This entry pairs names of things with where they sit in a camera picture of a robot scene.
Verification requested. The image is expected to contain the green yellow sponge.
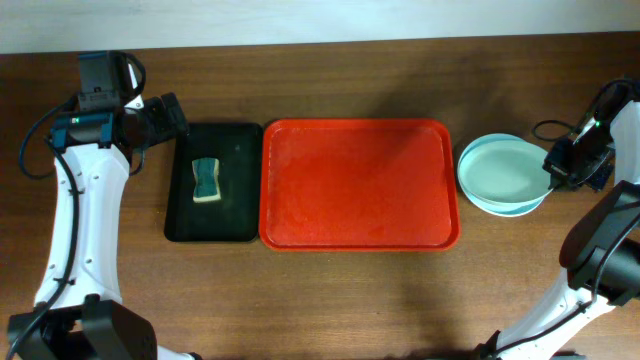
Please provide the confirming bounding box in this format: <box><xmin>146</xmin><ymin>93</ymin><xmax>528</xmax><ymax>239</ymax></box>
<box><xmin>192</xmin><ymin>157</ymin><xmax>221</xmax><ymax>203</ymax></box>

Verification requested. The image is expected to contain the light green plate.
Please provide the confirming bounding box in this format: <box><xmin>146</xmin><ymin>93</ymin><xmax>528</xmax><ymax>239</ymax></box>
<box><xmin>458</xmin><ymin>140</ymin><xmax>551</xmax><ymax>205</ymax></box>

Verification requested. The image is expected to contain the light blue plate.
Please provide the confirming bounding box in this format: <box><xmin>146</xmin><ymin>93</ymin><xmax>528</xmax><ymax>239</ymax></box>
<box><xmin>457</xmin><ymin>133</ymin><xmax>545</xmax><ymax>217</ymax></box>

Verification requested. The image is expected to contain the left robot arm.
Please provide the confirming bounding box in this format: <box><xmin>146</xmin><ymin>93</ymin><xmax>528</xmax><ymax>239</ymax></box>
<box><xmin>7</xmin><ymin>51</ymin><xmax>197</xmax><ymax>359</ymax></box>

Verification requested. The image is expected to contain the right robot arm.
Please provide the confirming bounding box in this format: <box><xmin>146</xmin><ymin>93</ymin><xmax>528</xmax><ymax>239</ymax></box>
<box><xmin>472</xmin><ymin>77</ymin><xmax>639</xmax><ymax>360</ymax></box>

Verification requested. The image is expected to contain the black plastic tray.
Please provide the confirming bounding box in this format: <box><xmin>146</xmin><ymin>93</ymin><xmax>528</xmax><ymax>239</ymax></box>
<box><xmin>164</xmin><ymin>123</ymin><xmax>263</xmax><ymax>243</ymax></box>

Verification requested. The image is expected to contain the red plastic tray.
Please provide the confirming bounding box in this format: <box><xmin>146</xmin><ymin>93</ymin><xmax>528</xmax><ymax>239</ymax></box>
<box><xmin>259</xmin><ymin>118</ymin><xmax>461</xmax><ymax>252</ymax></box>

